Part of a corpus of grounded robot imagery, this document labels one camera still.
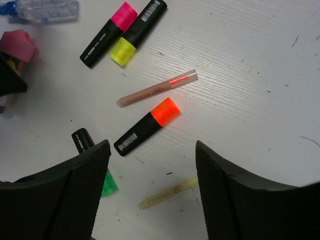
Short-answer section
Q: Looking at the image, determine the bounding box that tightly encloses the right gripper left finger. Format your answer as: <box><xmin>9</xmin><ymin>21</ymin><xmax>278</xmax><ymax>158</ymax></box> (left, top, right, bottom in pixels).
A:
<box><xmin>0</xmin><ymin>140</ymin><xmax>111</xmax><ymax>240</ymax></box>

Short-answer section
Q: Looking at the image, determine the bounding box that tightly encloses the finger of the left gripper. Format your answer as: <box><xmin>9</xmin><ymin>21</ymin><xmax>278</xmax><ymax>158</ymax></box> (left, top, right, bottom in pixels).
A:
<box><xmin>0</xmin><ymin>53</ymin><xmax>28</xmax><ymax>97</ymax></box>

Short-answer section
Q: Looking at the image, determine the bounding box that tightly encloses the slim pink highlighter pen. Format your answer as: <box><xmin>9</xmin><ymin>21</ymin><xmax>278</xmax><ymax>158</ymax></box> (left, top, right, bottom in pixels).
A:
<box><xmin>116</xmin><ymin>69</ymin><xmax>198</xmax><ymax>108</ymax></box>

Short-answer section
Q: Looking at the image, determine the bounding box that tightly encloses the orange cap black highlighter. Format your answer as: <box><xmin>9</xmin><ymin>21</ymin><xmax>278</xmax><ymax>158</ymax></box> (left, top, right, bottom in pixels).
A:
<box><xmin>113</xmin><ymin>97</ymin><xmax>181</xmax><ymax>157</ymax></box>

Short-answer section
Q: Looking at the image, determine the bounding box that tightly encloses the pink cap crayon tube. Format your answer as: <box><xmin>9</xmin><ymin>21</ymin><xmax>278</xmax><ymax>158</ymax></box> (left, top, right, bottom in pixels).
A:
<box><xmin>0</xmin><ymin>29</ymin><xmax>37</xmax><ymax>114</ymax></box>

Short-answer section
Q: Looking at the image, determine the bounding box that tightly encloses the yellow cap black highlighter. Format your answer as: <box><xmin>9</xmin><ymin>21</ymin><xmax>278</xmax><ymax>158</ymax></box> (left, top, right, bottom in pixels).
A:
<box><xmin>109</xmin><ymin>0</ymin><xmax>168</xmax><ymax>67</ymax></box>

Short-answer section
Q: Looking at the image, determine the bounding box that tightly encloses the clear spray bottle blue cap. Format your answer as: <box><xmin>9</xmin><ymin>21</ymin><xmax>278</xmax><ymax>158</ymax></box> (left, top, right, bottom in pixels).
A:
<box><xmin>0</xmin><ymin>0</ymin><xmax>80</xmax><ymax>22</ymax></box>

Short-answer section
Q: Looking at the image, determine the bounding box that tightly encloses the green cap black highlighter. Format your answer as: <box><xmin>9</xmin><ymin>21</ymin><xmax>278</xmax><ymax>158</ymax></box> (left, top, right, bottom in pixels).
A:
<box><xmin>71</xmin><ymin>128</ymin><xmax>118</xmax><ymax>198</ymax></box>

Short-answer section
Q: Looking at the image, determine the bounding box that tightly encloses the pink cap black highlighter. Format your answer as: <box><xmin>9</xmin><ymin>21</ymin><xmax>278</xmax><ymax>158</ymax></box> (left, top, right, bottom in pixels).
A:
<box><xmin>79</xmin><ymin>1</ymin><xmax>138</xmax><ymax>68</ymax></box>

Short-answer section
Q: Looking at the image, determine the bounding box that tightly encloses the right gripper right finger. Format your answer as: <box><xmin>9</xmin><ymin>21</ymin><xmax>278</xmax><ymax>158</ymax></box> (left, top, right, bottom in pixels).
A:
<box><xmin>195</xmin><ymin>141</ymin><xmax>320</xmax><ymax>240</ymax></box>

